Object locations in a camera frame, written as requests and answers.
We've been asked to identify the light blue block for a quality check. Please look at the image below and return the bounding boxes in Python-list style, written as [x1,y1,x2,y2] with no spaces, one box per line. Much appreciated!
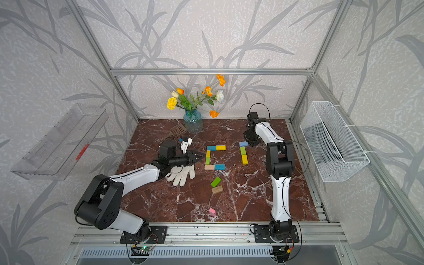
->
[239,141,249,147]

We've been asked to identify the light wood block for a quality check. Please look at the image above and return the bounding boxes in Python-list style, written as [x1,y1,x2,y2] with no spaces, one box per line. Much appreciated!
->
[204,165,215,171]

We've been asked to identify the lime green block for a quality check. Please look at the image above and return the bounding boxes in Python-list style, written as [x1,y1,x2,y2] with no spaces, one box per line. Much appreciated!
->
[240,146,247,156]

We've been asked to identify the large yellow block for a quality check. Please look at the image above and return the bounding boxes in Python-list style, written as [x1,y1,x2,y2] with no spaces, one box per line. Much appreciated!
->
[215,145,226,151]

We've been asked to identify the dark green block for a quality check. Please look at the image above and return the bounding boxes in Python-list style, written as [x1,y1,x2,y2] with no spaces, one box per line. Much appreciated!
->
[211,177,221,188]

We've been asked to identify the dark wood block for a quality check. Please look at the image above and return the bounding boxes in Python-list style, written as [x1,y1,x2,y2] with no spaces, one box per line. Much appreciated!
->
[212,186,224,194]

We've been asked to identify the small yellow block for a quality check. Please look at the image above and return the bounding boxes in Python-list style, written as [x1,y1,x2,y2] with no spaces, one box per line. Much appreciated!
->
[241,155,248,165]

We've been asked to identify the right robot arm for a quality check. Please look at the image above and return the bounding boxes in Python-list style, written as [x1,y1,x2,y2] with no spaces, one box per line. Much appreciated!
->
[244,112,295,241]

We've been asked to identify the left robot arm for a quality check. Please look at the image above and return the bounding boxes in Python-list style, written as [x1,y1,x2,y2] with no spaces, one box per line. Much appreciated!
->
[74,139,206,239]

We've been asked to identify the white cotton glove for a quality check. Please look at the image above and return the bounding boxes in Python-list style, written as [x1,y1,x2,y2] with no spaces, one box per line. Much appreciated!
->
[166,165,195,187]

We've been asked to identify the blue glass vase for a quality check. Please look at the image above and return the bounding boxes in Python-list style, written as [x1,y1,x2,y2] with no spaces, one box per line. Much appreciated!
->
[183,109,203,134]

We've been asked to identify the artificial flowers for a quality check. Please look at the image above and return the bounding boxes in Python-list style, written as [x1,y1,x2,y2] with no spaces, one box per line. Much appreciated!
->
[167,74,226,120]

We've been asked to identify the left circuit board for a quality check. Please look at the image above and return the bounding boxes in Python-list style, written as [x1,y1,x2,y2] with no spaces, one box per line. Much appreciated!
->
[130,245,156,257]

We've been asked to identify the circuit board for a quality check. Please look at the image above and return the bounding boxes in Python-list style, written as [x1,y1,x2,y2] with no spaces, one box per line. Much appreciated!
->
[269,246,293,260]
[130,245,156,257]

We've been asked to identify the right circuit board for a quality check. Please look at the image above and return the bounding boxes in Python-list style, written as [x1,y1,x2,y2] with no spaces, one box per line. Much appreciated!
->
[269,246,293,260]

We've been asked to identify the clear plastic shelf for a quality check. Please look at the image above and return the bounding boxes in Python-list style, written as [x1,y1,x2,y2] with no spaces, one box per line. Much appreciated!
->
[11,104,108,181]

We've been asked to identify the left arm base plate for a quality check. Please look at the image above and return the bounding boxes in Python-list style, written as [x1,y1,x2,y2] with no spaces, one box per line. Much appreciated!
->
[119,225,168,245]

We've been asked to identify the white wire basket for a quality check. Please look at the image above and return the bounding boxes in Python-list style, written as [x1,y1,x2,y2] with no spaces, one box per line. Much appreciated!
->
[300,101,370,183]

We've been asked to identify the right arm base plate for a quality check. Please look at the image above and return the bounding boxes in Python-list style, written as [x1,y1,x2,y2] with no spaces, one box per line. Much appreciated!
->
[249,224,300,244]

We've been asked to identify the aluminium frame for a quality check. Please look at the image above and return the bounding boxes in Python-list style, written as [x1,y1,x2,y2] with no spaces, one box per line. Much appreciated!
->
[62,0,424,265]

